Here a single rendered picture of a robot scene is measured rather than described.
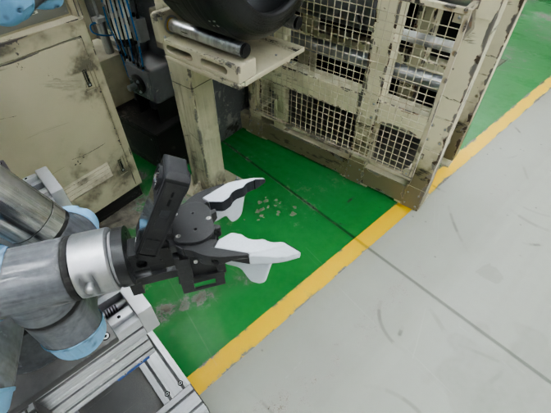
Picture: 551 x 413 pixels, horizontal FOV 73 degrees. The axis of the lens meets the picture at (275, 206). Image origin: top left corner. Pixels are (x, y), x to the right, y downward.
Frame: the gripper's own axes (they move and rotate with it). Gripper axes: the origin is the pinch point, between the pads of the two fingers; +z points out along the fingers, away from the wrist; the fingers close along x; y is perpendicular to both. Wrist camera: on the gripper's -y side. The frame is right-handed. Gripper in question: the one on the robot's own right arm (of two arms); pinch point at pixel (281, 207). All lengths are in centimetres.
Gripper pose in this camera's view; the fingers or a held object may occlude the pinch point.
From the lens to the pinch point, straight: 45.9
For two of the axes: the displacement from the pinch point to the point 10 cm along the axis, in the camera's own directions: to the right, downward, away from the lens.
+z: 9.6, -2.1, 2.0
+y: 0.4, 7.8, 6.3
